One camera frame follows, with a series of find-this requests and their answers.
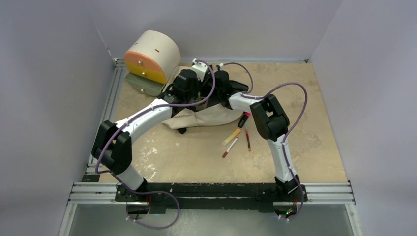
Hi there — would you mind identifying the beige canvas backpack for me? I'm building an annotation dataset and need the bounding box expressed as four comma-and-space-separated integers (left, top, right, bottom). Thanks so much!
161, 66, 248, 135

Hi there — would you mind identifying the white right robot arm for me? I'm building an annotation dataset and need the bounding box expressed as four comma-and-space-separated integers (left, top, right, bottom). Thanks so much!
214, 70, 308, 200

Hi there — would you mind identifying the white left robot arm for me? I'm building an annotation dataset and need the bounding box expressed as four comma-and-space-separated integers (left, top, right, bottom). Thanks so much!
91, 66, 215, 201

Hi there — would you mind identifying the black pink highlighter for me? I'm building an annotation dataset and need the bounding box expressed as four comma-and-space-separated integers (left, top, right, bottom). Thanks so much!
237, 112, 251, 129

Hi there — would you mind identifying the round drawer cabinet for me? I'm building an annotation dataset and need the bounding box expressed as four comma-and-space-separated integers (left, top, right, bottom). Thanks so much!
123, 30, 181, 96

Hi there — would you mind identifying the thin red pen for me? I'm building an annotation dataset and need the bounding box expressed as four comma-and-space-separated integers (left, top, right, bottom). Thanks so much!
245, 128, 251, 152

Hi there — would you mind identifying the yellow orange highlighter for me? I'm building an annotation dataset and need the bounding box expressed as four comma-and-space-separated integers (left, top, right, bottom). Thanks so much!
221, 128, 241, 146

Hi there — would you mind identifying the white brown marker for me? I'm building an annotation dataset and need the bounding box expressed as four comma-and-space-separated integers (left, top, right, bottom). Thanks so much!
222, 137, 238, 158

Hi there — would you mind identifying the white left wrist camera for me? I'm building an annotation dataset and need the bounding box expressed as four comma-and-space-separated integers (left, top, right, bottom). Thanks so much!
191, 58, 208, 81

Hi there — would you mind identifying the aluminium side rail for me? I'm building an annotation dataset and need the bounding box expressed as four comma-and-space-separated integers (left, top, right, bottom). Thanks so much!
85, 58, 126, 173

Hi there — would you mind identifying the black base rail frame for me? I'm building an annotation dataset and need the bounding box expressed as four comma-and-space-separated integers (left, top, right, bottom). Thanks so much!
69, 182, 355, 217

